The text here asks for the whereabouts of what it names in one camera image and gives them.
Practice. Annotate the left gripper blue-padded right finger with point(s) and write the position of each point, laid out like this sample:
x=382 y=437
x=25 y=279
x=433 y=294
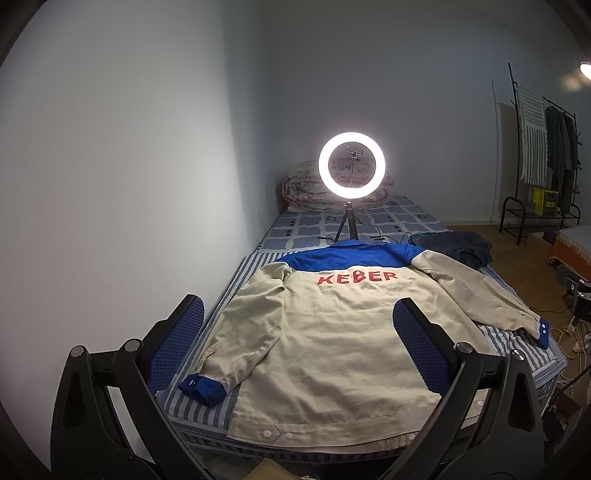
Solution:
x=487 y=424

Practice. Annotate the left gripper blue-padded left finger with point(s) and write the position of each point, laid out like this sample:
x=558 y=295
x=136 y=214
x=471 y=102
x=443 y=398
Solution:
x=107 y=422

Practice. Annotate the beige and blue work jacket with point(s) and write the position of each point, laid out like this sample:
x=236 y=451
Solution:
x=332 y=341

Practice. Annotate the black clothes rack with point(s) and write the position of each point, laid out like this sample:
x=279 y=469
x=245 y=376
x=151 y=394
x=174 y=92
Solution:
x=547 y=166

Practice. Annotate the dark hanging clothes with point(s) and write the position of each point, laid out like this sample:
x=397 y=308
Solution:
x=562 y=157

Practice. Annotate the blue white striped quilt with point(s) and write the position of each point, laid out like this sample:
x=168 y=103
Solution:
x=258 y=295

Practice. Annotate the dark navy folded garment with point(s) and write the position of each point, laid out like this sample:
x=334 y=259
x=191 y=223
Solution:
x=467 y=247

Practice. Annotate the orange stool with white cover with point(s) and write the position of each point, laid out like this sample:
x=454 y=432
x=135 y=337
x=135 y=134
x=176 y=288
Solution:
x=572 y=248

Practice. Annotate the yellow box on rack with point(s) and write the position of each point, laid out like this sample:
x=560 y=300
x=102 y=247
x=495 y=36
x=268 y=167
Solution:
x=545 y=201

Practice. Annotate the folded floral quilt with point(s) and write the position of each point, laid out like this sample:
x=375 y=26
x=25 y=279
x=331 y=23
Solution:
x=304 y=192

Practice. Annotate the white striped hanging towel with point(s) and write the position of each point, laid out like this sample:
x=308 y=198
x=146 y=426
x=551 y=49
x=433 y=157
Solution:
x=533 y=136

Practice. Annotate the white ring light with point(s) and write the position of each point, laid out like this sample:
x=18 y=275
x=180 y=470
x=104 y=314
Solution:
x=357 y=146

